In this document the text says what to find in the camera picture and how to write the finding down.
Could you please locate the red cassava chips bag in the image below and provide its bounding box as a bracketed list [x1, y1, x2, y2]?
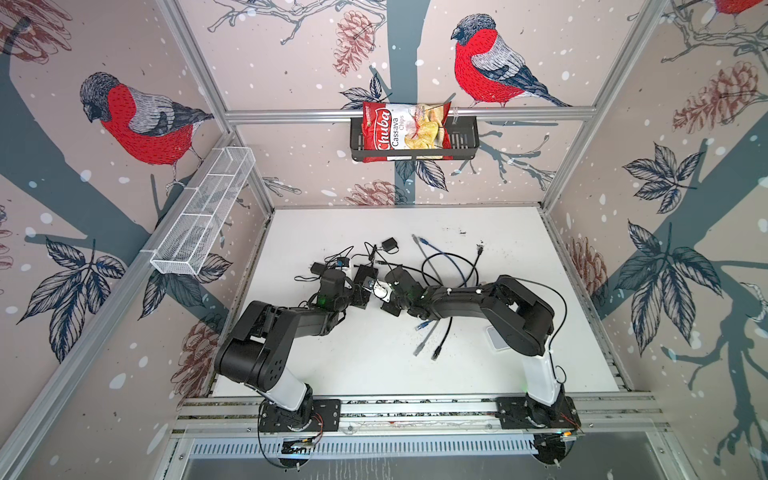
[362, 102, 451, 163]

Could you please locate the black braided ethernet cable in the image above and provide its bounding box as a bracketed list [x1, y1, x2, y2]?
[430, 317, 455, 361]

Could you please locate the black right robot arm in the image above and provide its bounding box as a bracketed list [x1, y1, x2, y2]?
[385, 266, 568, 424]

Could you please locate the black network switch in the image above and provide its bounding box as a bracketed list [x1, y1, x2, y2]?
[353, 265, 378, 300]

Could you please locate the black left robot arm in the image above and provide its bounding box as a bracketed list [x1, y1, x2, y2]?
[213, 269, 359, 413]

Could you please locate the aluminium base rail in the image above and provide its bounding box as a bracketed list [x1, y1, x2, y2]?
[170, 392, 670, 465]

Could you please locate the grey ethernet cable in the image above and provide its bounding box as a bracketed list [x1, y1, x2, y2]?
[411, 233, 445, 358]

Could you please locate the white wire mesh shelf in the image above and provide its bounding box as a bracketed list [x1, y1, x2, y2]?
[151, 146, 255, 275]

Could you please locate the black power adapter with cable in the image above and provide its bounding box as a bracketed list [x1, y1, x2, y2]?
[293, 245, 355, 283]

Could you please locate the black wall basket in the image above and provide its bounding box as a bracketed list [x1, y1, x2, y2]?
[350, 117, 480, 163]

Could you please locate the blue ethernet cable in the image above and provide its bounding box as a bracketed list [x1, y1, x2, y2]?
[415, 236, 469, 332]

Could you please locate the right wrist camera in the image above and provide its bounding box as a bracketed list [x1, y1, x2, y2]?
[372, 280, 392, 303]

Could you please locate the small black plug adapter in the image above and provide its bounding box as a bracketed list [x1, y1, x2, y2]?
[365, 237, 399, 264]

